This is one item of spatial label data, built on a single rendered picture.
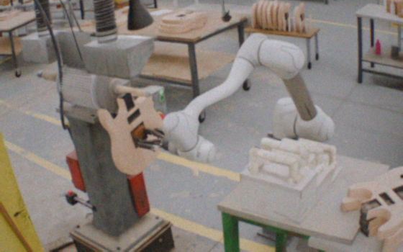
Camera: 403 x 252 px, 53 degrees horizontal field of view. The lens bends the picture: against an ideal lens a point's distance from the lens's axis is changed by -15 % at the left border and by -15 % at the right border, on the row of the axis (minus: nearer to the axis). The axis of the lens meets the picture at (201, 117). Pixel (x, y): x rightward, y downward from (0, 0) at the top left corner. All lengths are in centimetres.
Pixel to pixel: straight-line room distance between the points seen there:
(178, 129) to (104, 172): 85
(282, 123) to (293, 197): 102
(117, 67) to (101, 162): 73
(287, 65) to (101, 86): 88
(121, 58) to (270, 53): 66
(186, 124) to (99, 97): 56
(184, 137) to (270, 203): 44
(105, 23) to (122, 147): 59
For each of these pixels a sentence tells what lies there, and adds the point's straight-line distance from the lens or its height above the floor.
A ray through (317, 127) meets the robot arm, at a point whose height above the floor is 90.
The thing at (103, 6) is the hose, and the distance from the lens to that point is 204.
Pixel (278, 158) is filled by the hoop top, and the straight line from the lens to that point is 166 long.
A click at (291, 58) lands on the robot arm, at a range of 208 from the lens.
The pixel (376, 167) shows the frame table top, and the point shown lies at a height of 93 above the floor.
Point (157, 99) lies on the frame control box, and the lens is 256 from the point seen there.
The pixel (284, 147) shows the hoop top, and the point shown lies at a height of 120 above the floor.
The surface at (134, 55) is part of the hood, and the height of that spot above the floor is 148.
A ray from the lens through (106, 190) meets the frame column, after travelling 265.
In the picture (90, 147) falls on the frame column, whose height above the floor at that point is 92.
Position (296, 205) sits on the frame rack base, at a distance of 171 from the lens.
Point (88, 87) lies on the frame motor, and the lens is 231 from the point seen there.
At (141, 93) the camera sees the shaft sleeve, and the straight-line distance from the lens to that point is 218.
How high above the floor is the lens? 205
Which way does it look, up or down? 25 degrees down
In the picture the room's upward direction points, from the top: 6 degrees counter-clockwise
